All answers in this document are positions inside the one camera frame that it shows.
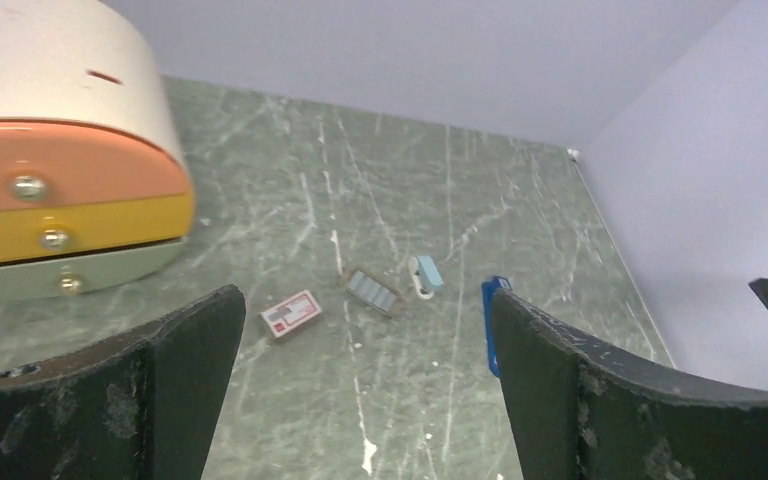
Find light blue eraser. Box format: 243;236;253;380
408;255;444;300

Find red white staple box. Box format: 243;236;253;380
260;290;323;340

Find blue stapler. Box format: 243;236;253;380
481;275;512;378

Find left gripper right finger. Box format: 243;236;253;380
491;289;768;479

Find beige drawer cabinet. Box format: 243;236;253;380
0;1;195;300

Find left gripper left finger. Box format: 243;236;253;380
0;285;246;479

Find staple tray with staples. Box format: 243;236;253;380
339;266;406;317

